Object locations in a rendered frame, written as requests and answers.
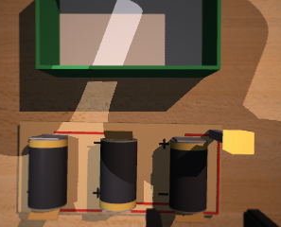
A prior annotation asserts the green open-top box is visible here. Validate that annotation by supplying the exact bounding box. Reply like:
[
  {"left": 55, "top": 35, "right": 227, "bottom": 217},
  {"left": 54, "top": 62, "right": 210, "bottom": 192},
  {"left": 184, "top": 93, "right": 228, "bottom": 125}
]
[{"left": 36, "top": 0, "right": 221, "bottom": 79}]

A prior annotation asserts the black and orange battery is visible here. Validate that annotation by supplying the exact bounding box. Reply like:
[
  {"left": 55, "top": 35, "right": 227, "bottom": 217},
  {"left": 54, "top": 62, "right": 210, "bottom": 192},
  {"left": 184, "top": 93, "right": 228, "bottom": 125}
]
[
  {"left": 27, "top": 137, "right": 68, "bottom": 211},
  {"left": 169, "top": 139, "right": 208, "bottom": 214},
  {"left": 99, "top": 138, "right": 137, "bottom": 212}
]

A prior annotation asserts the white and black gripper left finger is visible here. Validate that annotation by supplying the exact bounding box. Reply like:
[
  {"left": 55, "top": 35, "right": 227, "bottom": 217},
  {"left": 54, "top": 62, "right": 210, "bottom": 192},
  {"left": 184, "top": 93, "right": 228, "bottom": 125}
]
[{"left": 146, "top": 208, "right": 163, "bottom": 227}]

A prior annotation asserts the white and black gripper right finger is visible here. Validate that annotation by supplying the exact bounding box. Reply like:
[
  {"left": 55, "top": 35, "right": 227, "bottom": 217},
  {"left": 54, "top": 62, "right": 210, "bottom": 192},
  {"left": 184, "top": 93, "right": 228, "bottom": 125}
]
[{"left": 243, "top": 209, "right": 279, "bottom": 227}]

